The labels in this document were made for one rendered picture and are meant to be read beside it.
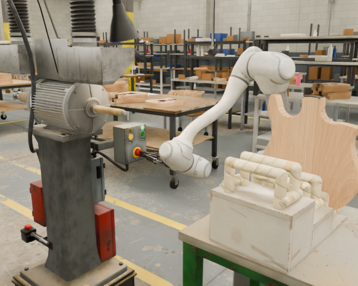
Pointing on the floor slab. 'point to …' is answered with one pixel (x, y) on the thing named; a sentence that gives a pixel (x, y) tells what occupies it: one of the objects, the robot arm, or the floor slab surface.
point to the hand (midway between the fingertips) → (145, 154)
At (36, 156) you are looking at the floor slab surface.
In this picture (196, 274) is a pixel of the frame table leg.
